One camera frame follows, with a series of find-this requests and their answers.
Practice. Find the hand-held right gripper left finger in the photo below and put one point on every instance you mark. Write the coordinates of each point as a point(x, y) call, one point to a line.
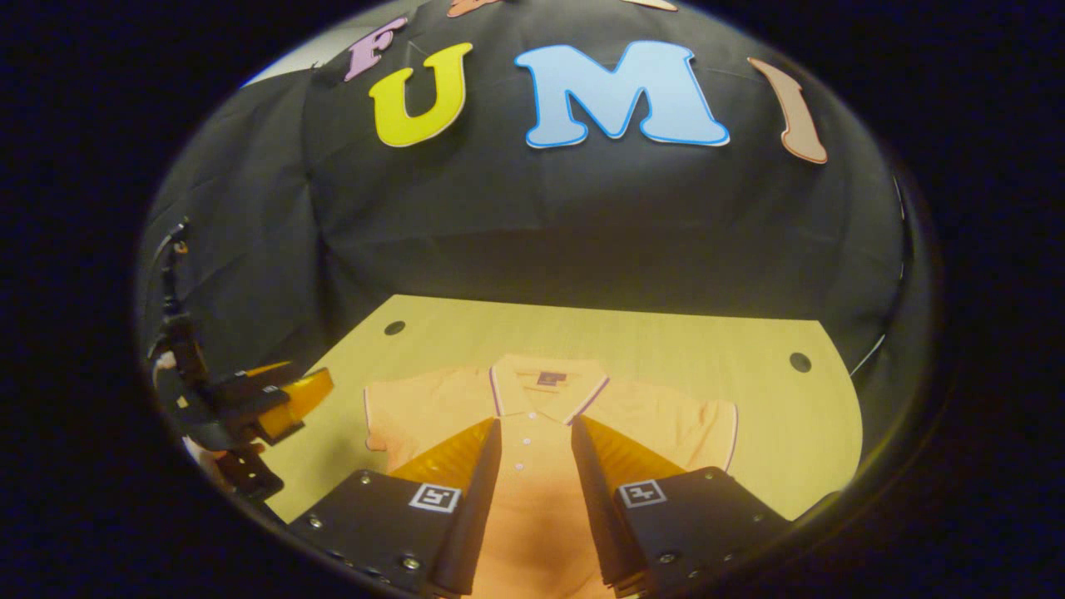
point(478, 516)

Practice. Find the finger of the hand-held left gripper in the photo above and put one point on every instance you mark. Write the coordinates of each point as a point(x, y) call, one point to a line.
point(250, 383)
point(254, 403)

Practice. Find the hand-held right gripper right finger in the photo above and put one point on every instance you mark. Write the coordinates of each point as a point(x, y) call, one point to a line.
point(595, 507)

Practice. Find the orange T-shirt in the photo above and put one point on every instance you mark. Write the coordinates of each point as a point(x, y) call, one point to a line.
point(541, 499)

